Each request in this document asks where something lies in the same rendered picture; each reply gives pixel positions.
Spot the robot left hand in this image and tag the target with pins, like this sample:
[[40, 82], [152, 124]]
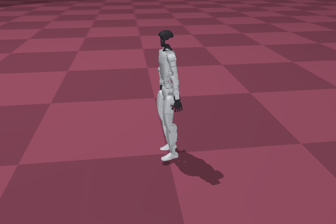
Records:
[[177, 104]]

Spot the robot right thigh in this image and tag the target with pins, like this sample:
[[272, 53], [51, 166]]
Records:
[[160, 102]]

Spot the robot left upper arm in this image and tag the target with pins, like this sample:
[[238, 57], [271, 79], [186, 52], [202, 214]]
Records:
[[171, 58]]

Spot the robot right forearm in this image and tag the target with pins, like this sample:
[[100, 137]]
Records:
[[161, 81]]

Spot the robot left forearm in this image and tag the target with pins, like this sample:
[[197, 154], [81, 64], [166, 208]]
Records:
[[175, 85]]

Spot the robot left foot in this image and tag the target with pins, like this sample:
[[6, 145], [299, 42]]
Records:
[[169, 156]]

